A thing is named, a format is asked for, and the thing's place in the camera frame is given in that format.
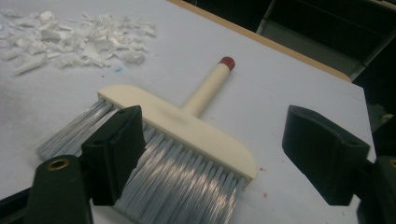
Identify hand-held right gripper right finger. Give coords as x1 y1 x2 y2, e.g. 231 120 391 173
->
281 105 372 207

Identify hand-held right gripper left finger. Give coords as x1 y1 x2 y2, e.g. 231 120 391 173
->
80 105 147 207

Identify cream brush with grey bristles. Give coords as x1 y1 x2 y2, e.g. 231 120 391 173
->
36 56 258 224

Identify white board sheet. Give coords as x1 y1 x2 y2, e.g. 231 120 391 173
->
0 0 378 224

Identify wooden table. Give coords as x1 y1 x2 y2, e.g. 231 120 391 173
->
166 0 353 84

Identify pile of white paper scraps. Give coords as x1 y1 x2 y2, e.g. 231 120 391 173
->
0 8 159 77

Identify white metal desk frame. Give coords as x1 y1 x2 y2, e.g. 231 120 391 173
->
255 0 396 82

